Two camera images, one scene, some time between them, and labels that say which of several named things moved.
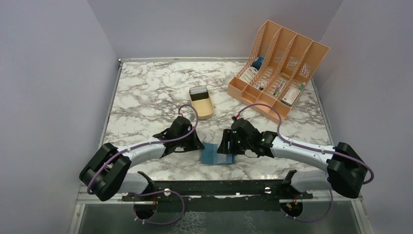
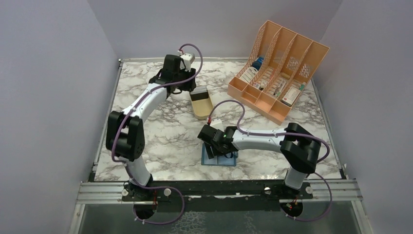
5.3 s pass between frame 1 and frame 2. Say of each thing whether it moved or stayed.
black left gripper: moved
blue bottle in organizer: stayed
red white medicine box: stayed
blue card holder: stayed
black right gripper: moved
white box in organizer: stayed
